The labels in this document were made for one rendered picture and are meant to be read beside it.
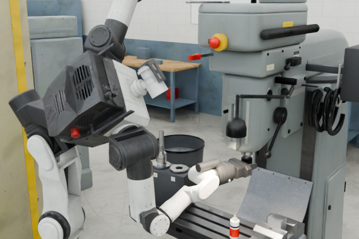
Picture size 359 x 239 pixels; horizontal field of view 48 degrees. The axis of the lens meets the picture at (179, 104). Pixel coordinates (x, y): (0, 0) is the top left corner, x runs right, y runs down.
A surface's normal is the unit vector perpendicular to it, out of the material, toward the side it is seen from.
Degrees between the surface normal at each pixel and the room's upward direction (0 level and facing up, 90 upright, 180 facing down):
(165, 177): 90
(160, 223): 89
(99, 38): 62
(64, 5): 90
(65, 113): 74
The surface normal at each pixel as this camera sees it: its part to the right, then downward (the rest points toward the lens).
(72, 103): -0.71, -0.10
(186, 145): -0.33, 0.17
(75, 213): 0.94, -0.09
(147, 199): 0.58, 0.18
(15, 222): 0.78, 0.15
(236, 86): -0.62, 0.19
